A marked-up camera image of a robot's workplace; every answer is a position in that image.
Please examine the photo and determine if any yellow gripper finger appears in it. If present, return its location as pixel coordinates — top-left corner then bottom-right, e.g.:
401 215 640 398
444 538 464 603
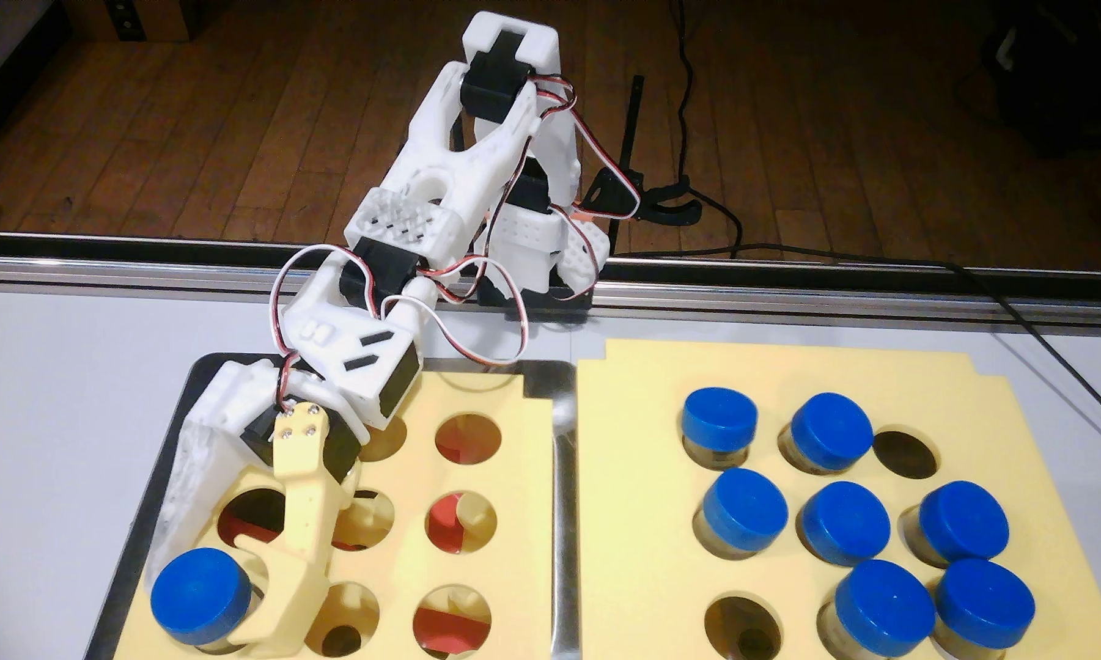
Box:
227 401 361 658

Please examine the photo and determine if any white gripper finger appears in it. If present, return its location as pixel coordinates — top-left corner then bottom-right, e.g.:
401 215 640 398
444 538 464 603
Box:
145 423 245 590

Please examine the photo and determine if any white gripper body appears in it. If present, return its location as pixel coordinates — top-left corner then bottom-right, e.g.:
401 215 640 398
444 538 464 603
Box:
188 266 423 482

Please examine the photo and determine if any blue capped test tube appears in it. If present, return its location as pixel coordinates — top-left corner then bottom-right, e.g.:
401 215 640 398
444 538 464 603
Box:
899 480 1012 570
694 467 790 562
149 548 267 654
778 391 875 475
816 559 937 659
680 387 759 471
796 481 893 568
930 557 1036 659

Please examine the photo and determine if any red support under rack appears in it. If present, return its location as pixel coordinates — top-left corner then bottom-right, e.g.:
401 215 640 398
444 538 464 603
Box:
217 417 506 659

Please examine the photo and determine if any small yellow foam rack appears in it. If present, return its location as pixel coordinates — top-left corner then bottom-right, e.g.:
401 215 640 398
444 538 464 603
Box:
112 365 556 660

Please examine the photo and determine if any metal tray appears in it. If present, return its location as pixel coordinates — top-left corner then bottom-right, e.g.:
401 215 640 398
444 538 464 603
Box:
83 351 581 660

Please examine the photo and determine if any large yellow foam rack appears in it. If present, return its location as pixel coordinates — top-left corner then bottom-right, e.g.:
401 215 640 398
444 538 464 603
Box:
576 336 1101 660

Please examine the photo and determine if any black bar clamp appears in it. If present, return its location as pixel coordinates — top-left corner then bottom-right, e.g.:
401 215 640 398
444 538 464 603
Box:
582 75 704 253

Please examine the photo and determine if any black bag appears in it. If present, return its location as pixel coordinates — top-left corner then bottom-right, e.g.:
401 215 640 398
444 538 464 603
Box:
954 0 1101 157

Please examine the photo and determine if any aluminium table rail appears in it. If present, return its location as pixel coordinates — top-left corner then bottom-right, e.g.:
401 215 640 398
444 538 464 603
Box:
0 229 1101 326

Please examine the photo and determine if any black cable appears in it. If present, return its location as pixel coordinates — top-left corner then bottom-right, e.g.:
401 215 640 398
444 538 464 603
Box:
675 0 744 256
616 240 1101 418

